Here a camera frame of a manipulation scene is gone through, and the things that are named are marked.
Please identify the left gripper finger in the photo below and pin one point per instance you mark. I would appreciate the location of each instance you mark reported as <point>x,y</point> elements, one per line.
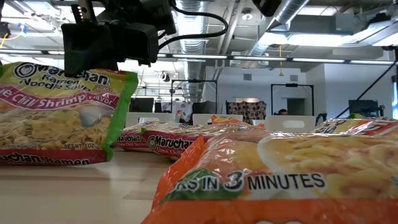
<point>90,49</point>
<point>136,43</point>

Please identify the green lime shrimp ramen packet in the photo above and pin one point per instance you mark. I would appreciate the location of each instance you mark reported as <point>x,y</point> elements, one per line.
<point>56,124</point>
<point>174,144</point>

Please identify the pink ramen packet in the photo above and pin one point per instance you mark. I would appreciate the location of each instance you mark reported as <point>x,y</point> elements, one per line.
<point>130,140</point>

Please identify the orange chicken ramen packet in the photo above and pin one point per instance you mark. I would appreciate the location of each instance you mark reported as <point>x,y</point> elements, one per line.
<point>225,119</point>
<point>280,174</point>
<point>351,126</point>

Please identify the black desk monitor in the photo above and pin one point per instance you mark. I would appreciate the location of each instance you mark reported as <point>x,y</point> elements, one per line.
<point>141,104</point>

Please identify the white plastic bin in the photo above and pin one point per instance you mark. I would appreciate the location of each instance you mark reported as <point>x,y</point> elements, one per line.
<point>132,119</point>
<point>202,119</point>
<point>273,124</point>

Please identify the long ceiling light strip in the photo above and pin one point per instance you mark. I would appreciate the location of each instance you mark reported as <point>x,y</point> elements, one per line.
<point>258,58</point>

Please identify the dotted patterned fabric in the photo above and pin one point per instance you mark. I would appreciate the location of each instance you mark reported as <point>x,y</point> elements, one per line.
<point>248,110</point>

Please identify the person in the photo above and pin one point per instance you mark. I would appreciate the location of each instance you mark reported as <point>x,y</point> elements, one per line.
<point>283,112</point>

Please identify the silver spiral air duct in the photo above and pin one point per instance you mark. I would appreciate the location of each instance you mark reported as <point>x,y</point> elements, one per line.
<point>259,46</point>
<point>191,46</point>

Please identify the black rectangular frame stand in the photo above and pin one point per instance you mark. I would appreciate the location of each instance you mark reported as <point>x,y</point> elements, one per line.
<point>292,84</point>
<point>192,81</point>

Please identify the dark wall monitor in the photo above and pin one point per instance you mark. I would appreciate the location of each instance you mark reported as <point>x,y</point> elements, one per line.
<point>362,107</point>

